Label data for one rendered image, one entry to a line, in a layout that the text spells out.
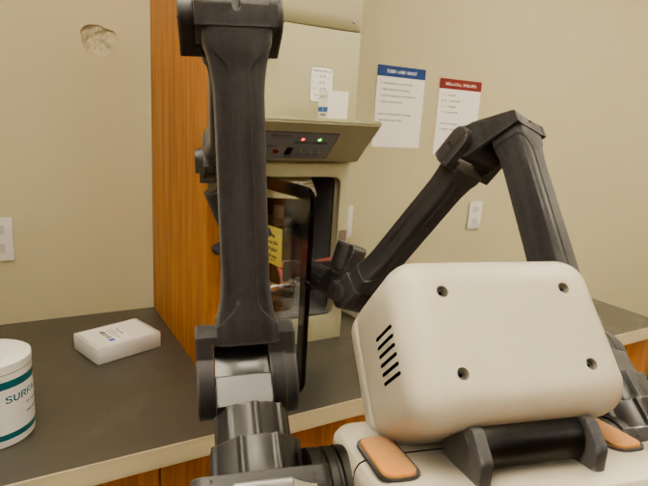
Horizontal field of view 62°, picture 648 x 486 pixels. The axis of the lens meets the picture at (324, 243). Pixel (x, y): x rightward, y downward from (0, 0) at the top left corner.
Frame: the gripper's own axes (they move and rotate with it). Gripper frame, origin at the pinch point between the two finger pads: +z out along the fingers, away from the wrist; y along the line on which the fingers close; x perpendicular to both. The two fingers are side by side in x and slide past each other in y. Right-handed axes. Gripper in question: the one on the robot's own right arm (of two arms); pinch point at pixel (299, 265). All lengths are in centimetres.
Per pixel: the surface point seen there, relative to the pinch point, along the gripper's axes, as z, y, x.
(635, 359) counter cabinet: -24, -111, 34
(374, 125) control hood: -7.9, -13.1, -34.0
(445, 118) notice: 46, -83, -38
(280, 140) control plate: -4.1, 8.5, -29.7
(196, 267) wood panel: 1.6, 24.8, -1.1
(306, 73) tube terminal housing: 3.4, -0.8, -44.5
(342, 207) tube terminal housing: 3.2, -13.3, -13.2
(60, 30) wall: 47, 46, -52
